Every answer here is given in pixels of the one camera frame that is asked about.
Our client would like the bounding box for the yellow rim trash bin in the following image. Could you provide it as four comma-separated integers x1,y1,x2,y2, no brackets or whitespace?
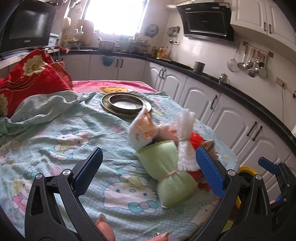
221,166,258,233

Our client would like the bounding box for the metal plate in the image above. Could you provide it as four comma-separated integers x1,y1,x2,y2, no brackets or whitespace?
101,93,152,118

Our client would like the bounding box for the left hand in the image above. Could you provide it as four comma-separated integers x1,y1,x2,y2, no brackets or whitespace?
95,213,172,241

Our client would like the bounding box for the small steel teapot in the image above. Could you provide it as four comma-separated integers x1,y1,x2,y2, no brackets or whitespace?
219,73,228,84

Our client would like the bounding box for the blue hanging basket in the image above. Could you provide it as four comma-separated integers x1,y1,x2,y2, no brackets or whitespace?
102,55,115,67

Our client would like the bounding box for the black microwave oven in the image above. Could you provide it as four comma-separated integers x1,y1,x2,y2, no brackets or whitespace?
1,1,56,55

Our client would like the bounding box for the black range hood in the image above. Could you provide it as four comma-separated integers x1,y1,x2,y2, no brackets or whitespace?
177,2,235,46

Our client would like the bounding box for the hanging wire strainer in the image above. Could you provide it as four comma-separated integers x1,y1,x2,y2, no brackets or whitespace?
227,58,239,72

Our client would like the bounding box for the dark metal canister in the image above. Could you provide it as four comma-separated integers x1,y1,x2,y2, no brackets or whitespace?
193,61,205,73

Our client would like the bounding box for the steel cooking pot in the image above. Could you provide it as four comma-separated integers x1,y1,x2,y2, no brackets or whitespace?
98,36,116,52

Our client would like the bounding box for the metal bowl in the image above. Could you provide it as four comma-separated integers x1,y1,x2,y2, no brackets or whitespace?
108,94,144,114

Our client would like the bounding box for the pink bed sheet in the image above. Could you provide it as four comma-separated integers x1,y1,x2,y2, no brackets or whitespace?
72,80,158,93

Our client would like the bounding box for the orange snack wrapper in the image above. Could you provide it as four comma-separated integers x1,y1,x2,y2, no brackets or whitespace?
128,108,158,151

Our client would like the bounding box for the red plastic bag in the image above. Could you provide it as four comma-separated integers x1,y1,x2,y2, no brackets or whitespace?
188,132,211,192

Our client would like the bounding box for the green mesh scrubber bundle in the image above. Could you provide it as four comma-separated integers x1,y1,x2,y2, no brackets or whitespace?
137,141,197,207

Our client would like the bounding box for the red floral pillow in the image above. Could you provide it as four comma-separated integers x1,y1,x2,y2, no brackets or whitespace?
1,49,73,118

